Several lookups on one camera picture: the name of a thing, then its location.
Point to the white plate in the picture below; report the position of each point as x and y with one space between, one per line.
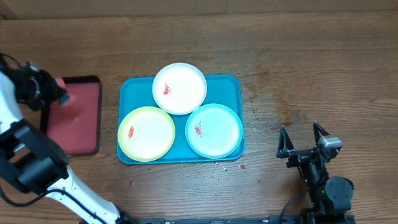
179 88

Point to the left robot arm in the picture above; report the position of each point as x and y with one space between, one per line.
31 161

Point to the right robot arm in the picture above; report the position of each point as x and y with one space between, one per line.
330 196

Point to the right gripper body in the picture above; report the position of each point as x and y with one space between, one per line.
301 157

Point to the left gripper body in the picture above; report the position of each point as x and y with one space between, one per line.
40 91

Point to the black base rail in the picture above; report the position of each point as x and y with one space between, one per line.
272 219

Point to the teal plastic serving tray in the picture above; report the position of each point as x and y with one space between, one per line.
222 89

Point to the light blue plate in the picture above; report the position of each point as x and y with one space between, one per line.
214 131

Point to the black tray with red water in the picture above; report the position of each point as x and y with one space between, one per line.
75 126

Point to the yellow-green plate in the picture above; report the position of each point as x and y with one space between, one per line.
146 134

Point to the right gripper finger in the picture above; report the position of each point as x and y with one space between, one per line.
285 144
318 131

